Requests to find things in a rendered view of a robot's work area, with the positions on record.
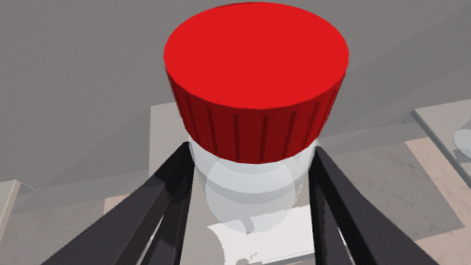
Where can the blue-capped clear bottle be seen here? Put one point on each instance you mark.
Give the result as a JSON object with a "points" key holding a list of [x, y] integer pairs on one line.
{"points": [[462, 140]]}

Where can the grey wall panel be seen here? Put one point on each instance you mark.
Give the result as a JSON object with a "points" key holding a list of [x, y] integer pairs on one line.
{"points": [[78, 79]]}

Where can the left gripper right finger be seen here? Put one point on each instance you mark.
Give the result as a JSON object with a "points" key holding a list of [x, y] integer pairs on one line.
{"points": [[372, 239]]}

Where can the clear bottle with red cap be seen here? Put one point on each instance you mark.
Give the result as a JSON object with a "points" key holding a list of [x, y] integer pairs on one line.
{"points": [[254, 84]]}

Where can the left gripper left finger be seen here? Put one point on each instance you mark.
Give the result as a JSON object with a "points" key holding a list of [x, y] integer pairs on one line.
{"points": [[121, 235]]}

